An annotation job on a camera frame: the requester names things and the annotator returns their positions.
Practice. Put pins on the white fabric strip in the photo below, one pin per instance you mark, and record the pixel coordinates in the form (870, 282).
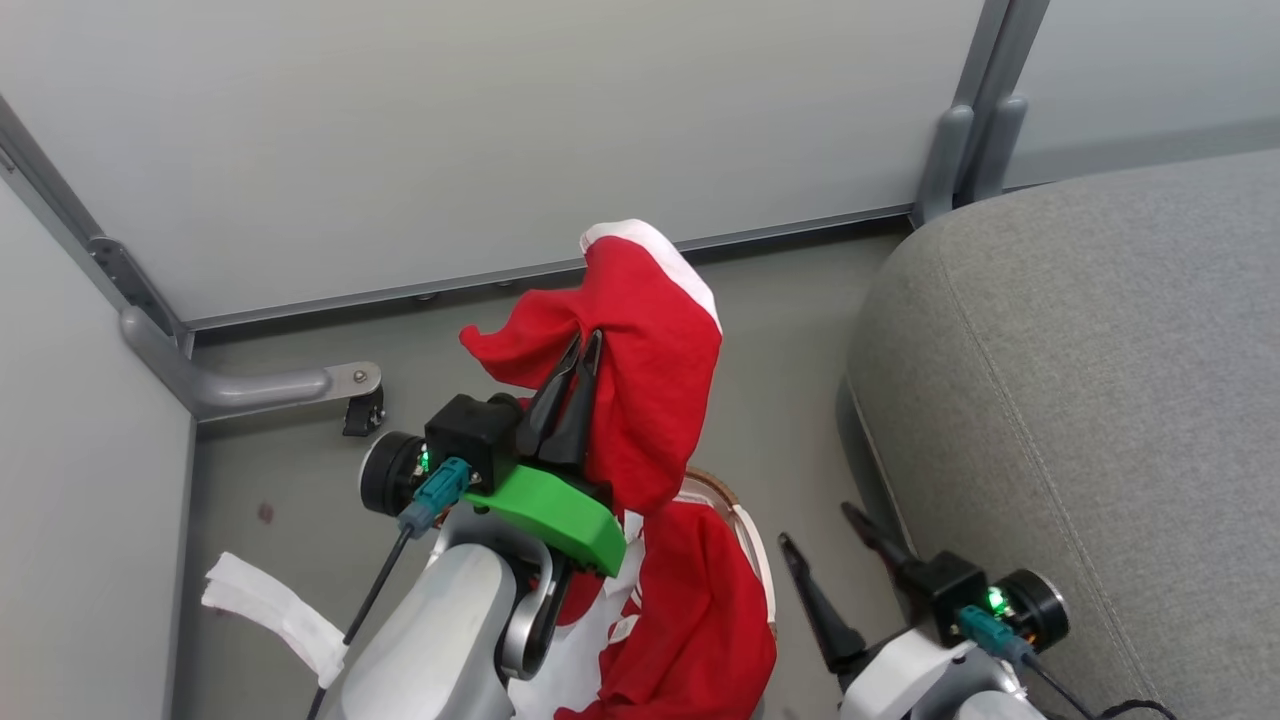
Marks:
(275, 610)

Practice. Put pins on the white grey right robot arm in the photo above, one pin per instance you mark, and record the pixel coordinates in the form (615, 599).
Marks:
(1000, 700)

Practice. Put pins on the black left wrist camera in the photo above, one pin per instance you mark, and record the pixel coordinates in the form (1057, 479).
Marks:
(470, 435)

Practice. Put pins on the red and white garment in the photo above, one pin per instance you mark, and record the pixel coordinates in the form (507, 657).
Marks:
(660, 380)

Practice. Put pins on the grey curved partition foot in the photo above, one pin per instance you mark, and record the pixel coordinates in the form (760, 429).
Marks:
(250, 385)

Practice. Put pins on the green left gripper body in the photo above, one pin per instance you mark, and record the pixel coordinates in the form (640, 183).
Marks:
(560, 515)

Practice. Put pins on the grey corner partition post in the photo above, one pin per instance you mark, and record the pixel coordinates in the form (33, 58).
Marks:
(60, 185)

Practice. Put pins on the grey partition bottom rail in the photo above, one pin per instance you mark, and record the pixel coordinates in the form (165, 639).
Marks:
(450, 285)

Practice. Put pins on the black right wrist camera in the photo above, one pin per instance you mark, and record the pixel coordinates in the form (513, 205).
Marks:
(1025, 600)

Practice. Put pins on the grey fabric sofa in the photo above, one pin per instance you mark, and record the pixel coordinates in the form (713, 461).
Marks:
(1100, 400)

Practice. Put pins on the grey upright post bracket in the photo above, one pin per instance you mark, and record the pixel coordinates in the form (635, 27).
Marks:
(995, 150)
(945, 160)

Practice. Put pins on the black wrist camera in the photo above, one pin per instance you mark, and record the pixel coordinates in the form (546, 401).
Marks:
(470, 435)
(1025, 600)

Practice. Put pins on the grey tall partition post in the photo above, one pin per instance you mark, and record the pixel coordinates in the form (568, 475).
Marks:
(1000, 60)

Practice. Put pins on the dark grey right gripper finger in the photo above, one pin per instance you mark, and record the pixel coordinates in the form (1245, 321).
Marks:
(825, 615)
(895, 560)

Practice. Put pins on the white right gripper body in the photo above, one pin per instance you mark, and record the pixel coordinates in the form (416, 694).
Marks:
(900, 680)

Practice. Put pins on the white basket with brown rim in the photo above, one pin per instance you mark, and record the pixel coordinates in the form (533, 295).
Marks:
(757, 560)

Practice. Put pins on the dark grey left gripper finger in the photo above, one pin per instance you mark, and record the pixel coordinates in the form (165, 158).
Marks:
(580, 420)
(540, 410)

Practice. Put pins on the black caster wheel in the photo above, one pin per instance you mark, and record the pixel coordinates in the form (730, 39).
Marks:
(363, 412)

